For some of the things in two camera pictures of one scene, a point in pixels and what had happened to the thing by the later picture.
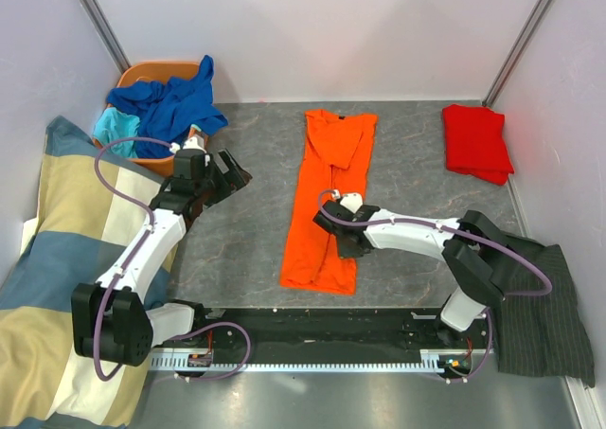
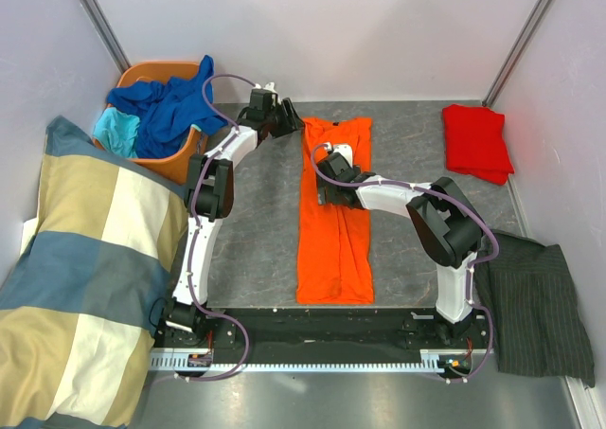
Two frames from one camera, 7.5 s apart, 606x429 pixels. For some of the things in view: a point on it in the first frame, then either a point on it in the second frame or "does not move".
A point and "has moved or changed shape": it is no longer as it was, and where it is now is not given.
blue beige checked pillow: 93,199 does not move
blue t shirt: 169,109 does not move
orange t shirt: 337,153 has moved or changed shape
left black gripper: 231,182 -> 291,123
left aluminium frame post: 98,21 does not move
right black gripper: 344,252 -> 321,193
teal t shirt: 113,124 does not move
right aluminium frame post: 525,38 does not move
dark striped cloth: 543,334 does not move
